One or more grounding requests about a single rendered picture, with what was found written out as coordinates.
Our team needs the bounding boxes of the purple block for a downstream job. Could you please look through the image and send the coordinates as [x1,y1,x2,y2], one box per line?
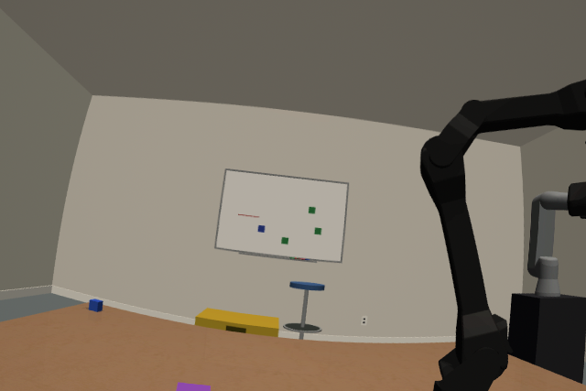
[176,382,211,391]

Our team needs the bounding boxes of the small blue block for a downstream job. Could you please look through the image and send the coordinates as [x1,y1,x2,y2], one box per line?
[89,299,103,312]

